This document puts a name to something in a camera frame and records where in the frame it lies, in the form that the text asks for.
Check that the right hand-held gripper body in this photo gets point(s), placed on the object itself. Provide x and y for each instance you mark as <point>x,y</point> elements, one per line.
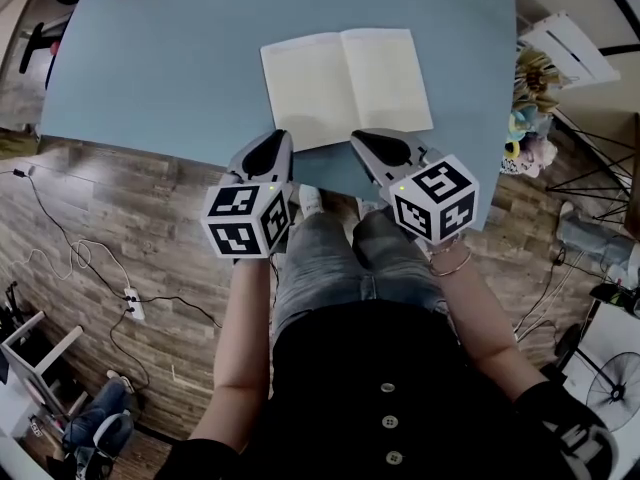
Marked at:
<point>432,200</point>

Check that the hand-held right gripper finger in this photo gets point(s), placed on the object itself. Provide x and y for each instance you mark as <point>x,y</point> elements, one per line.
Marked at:
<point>370,175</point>
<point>390,149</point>

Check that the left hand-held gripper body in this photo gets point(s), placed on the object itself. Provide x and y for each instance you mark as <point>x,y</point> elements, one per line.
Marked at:
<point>240,223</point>

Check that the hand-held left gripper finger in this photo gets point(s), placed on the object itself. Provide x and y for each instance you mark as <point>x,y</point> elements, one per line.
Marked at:
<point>260,155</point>
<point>285,170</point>

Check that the light blue notebook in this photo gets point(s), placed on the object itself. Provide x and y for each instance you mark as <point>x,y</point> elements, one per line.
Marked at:
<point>350,83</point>

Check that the person's right forearm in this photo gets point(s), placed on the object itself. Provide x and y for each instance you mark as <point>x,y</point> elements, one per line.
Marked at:
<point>485,328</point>

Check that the person's left forearm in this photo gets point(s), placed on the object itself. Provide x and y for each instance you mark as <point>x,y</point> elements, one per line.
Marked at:
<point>245,348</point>

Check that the person's right white shoe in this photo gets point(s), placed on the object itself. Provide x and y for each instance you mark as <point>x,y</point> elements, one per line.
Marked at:
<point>367,209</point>

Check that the person's white shoe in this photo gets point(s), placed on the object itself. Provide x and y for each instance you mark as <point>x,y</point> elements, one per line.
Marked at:
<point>367,209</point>
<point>311,200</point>

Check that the person's left white shoe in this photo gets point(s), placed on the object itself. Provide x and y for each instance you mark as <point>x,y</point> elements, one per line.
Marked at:
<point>311,200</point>

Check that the person's grey jeans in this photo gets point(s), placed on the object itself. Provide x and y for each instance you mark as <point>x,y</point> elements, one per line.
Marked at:
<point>320,268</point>

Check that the pink plush toy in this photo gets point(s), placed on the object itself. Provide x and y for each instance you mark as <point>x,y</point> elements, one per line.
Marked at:
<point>542,153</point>

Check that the light blue table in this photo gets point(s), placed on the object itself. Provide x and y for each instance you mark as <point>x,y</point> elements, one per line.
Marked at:
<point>150,83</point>

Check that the white power strip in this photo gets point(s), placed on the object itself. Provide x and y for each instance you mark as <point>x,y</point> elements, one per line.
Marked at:
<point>134,304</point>

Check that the folded paper flower bouquet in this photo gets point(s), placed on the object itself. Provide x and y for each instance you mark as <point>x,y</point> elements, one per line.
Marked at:
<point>537,78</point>

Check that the brown table with black legs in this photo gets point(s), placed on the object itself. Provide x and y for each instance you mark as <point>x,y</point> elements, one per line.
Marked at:
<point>634,178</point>

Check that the white wooden chair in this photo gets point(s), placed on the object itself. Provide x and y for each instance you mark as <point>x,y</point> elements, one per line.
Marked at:
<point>570,48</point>

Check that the person's black top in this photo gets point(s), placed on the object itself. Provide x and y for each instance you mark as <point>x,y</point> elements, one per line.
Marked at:
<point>375,443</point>

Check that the white side table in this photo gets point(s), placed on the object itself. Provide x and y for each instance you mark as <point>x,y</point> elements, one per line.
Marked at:
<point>20,368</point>

